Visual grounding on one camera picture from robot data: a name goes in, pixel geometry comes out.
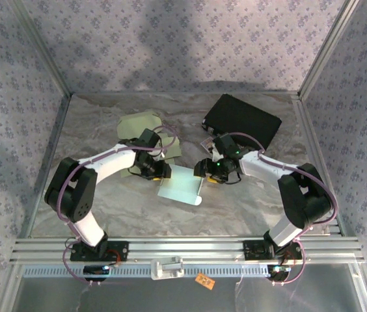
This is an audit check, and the light blue paper box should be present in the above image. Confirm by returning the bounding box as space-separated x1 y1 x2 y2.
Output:
156 164 204 206

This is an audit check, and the light green paper box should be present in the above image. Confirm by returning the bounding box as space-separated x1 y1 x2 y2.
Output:
116 109 184 179

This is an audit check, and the small pinkish card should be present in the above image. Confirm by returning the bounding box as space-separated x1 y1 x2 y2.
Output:
201 136 217 153

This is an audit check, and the black hard case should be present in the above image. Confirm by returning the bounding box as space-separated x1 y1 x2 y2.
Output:
200 93 283 151

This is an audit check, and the orange paper tag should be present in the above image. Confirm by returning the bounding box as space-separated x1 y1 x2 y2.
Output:
195 272 216 289

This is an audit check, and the black controller board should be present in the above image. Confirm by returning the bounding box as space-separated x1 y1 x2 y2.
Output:
83 265 111 282
267 265 292 282

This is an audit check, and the grey metal sheet panel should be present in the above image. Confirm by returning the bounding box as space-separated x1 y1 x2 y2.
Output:
7 265 366 312

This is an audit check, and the thin aluminium floor rail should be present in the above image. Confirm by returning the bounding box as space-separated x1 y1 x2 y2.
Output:
292 97 346 237
69 91 301 98
20 96 71 238

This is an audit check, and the wide aluminium mounting rail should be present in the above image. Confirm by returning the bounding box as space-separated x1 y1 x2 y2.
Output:
10 236 365 265

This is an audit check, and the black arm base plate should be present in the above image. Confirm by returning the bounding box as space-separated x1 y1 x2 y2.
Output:
243 239 303 261
69 240 129 263

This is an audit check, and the clear plastic bracket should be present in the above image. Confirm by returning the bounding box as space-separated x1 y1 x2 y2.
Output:
150 255 185 281

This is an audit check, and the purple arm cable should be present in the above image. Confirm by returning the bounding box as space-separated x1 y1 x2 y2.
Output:
58 123 180 225
225 132 339 227

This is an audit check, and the grey slotted cable duct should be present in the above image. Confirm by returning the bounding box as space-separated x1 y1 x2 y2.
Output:
20 263 277 279

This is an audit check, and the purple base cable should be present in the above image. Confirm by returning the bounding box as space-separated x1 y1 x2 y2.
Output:
269 239 307 287
62 244 94 287

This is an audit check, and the aluminium frame post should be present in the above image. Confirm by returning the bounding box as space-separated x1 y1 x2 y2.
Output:
7 0 73 98
298 0 362 99

